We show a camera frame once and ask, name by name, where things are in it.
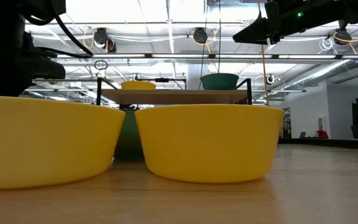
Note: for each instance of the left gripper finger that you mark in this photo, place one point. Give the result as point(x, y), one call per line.
point(2, 88)

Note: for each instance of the silver ventilation duct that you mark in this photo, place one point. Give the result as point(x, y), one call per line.
point(331, 70)

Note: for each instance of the black aluminium rig frame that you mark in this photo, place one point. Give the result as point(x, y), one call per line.
point(337, 143)

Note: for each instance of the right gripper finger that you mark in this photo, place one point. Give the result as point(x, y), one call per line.
point(253, 34)

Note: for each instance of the small red object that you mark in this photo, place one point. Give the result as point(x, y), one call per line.
point(322, 134)

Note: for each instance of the teal patterned mini bowl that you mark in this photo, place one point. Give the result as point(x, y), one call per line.
point(129, 137)
point(219, 81)

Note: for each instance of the yellow plastic mini bowl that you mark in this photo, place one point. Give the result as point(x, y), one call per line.
point(138, 85)
point(42, 143)
point(210, 143)

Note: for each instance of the long ceiling light bar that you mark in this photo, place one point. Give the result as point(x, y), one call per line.
point(182, 56)

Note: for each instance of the wooden shelf with black legs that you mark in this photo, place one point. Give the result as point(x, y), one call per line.
point(172, 96)

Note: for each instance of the small distant laptop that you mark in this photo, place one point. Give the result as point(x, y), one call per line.
point(302, 135)

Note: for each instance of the distant black metal frame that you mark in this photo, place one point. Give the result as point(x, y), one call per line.
point(162, 80)

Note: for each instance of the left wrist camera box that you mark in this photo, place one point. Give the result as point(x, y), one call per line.
point(48, 67)

